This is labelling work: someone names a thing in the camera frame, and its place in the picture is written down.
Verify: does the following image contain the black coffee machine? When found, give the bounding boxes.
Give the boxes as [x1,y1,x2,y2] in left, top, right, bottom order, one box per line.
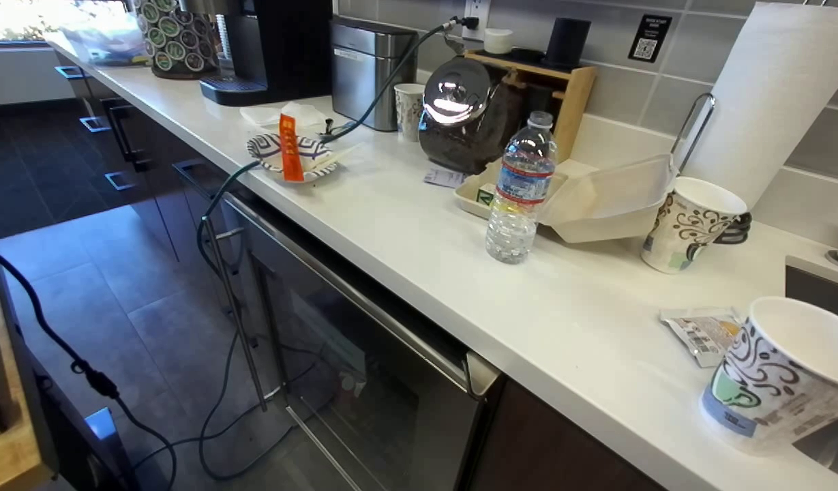
[198,0,335,107]

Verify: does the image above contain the black code sign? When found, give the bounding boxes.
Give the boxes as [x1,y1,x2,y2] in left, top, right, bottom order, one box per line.
[627,13,674,64]

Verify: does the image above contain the dark green cable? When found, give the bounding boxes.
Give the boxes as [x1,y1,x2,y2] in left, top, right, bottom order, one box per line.
[196,15,481,482]

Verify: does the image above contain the small patterned paper cup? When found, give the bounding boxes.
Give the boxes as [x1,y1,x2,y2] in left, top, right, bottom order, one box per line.
[393,83,427,143]

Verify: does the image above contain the black cylinder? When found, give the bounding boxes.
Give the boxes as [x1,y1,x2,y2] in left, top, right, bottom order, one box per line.
[545,17,593,70]

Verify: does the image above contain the coffee pod carousel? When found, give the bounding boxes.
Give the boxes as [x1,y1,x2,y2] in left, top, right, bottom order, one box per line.
[133,0,221,80]

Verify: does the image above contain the glass bowl jar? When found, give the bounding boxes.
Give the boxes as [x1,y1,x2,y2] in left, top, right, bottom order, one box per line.
[417,57,528,175]

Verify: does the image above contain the metal paper towel holder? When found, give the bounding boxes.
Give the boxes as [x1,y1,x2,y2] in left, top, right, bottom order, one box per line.
[669,92,753,246]

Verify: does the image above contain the stainless steel canister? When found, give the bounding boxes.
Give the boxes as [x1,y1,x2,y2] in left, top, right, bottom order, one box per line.
[329,14,420,132]

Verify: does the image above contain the fridge door handle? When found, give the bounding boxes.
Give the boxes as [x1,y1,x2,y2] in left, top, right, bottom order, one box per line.
[224,194,475,394]

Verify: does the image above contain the beige takeout container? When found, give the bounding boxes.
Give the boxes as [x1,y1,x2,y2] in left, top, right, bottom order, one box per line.
[453,153,679,245]

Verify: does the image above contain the small white cup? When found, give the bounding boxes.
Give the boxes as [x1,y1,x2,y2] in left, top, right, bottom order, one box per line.
[483,27,515,56]

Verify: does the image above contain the paper slip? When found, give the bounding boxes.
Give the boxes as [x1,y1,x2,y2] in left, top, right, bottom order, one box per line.
[423,165,469,190]

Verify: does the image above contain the glass fridge door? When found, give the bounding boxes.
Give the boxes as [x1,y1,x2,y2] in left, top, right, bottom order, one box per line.
[217,190,505,491]

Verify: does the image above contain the wall socket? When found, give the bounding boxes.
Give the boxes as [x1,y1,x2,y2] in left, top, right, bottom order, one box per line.
[462,0,492,41]

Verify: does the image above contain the wooden shelf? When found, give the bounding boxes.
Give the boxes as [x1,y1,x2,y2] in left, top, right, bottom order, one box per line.
[463,48,597,164]

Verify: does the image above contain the silver lid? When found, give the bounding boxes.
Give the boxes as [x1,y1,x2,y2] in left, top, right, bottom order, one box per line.
[423,59,493,126]

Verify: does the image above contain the window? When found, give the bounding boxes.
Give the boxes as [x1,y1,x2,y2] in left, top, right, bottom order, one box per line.
[0,0,130,46]

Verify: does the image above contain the paper towel roll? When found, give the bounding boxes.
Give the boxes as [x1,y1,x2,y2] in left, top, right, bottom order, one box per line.
[678,1,838,211]

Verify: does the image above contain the orange packet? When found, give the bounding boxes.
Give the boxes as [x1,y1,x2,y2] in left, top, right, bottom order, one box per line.
[278,113,305,183]

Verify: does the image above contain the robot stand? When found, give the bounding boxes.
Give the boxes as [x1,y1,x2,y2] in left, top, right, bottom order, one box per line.
[0,235,141,491]

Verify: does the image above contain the clear plastic bag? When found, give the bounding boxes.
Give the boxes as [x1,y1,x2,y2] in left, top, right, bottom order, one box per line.
[57,10,151,68]

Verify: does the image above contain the black door handle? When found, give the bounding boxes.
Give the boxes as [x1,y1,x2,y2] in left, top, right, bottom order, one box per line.
[108,102,151,171]

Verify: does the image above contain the silver snack packet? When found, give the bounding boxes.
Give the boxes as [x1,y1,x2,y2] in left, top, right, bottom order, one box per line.
[659,306,744,370]

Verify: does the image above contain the white napkins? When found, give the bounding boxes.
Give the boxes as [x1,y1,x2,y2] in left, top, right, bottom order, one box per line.
[239,100,328,135]

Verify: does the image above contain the clear plastic water bottle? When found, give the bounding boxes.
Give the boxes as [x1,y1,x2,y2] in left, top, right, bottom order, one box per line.
[485,110,558,265]

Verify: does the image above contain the black cable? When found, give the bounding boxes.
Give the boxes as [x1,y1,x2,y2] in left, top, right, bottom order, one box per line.
[0,241,179,491]

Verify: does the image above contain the patterned paper plate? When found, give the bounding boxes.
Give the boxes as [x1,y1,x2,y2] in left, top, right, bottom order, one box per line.
[246,132,340,184]

